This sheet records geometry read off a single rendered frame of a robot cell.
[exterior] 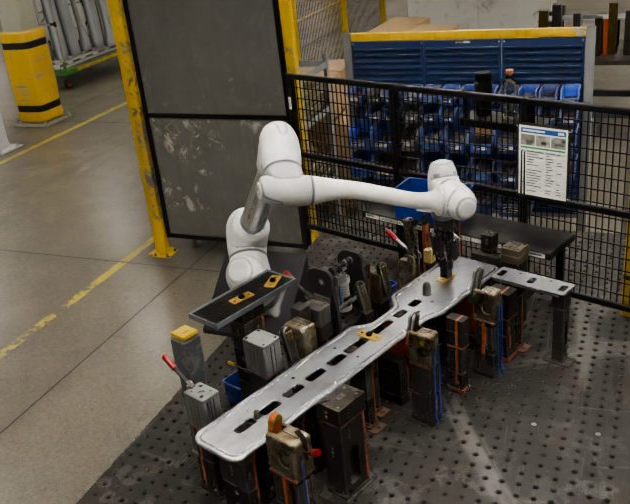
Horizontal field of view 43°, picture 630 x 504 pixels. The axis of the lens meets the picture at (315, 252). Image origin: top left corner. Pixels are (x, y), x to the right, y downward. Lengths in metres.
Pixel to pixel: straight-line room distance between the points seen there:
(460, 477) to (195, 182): 3.52
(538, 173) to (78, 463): 2.47
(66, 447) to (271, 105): 2.37
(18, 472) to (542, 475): 2.51
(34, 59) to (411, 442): 8.18
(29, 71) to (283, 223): 5.42
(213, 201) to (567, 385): 3.25
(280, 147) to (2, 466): 2.24
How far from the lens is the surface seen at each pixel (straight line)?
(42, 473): 4.11
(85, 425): 4.34
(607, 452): 2.73
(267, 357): 2.52
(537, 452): 2.70
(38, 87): 10.25
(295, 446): 2.17
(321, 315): 2.73
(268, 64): 5.08
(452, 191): 2.69
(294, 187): 2.69
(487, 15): 9.58
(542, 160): 3.30
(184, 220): 5.80
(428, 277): 3.06
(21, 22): 10.19
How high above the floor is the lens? 2.40
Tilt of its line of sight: 25 degrees down
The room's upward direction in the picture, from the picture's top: 6 degrees counter-clockwise
